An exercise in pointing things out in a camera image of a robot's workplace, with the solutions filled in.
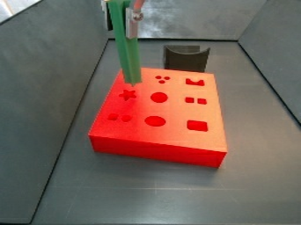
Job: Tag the black curved fixture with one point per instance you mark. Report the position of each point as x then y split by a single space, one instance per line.
186 58

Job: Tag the red shape-sorting block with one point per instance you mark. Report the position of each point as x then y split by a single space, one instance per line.
164 118

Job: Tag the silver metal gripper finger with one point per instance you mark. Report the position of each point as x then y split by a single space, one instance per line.
134 16

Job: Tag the green star-profile bar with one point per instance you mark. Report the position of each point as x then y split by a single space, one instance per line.
127 46

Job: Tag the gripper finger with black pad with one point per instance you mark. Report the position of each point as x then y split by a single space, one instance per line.
107 15

